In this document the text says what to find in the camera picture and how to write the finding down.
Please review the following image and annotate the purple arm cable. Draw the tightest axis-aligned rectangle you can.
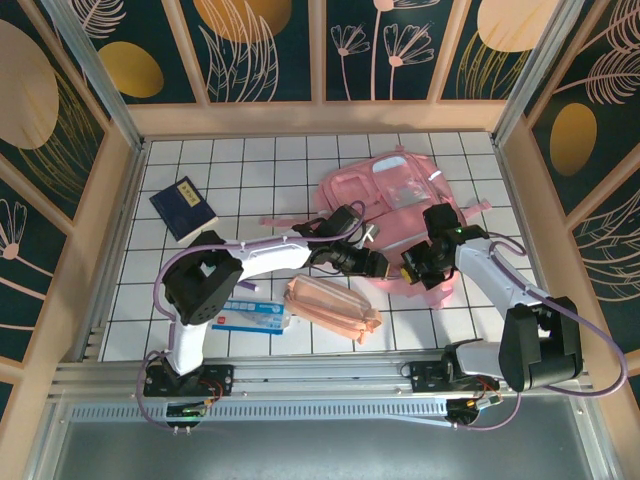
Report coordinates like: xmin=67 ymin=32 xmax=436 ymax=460
xmin=452 ymin=234 xmax=629 ymax=432
xmin=132 ymin=199 xmax=369 ymax=432

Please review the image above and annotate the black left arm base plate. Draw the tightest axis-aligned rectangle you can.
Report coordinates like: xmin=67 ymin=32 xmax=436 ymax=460
xmin=143 ymin=352 xmax=236 ymax=398

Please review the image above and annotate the pink backpack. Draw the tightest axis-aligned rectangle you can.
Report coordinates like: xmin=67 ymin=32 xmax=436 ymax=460
xmin=259 ymin=143 xmax=494 ymax=310

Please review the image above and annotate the aluminium mounting rail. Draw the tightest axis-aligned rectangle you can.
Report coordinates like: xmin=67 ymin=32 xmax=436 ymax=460
xmin=49 ymin=355 xmax=599 ymax=401

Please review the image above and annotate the blue white stationery packet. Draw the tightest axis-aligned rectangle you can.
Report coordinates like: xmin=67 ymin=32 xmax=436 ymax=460
xmin=212 ymin=296 xmax=293 ymax=335

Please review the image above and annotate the aluminium frame post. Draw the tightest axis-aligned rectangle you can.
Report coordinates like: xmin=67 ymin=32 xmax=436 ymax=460
xmin=491 ymin=0 xmax=592 ymax=146
xmin=42 ymin=0 xmax=147 ymax=151

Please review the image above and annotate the slotted metal cable tray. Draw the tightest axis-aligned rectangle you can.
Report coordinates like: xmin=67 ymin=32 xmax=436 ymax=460
xmin=66 ymin=403 xmax=454 ymax=426

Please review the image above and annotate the dark blue book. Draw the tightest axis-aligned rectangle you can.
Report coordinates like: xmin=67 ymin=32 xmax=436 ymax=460
xmin=149 ymin=175 xmax=219 ymax=244

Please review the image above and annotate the grey metal sheet panel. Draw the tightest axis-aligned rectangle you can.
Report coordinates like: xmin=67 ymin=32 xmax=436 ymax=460
xmin=24 ymin=394 xmax=619 ymax=480

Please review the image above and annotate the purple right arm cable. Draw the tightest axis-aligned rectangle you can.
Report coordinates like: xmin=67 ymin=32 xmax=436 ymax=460
xmin=452 ymin=234 xmax=629 ymax=432

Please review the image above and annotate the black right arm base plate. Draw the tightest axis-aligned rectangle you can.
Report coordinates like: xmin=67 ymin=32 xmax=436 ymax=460
xmin=408 ymin=359 xmax=501 ymax=396

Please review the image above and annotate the peach striped pencil case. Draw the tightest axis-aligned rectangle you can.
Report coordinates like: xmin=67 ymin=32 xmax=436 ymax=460
xmin=283 ymin=273 xmax=384 ymax=345

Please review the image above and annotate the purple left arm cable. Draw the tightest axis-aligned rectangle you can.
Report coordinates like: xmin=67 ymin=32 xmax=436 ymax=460
xmin=132 ymin=199 xmax=369 ymax=432

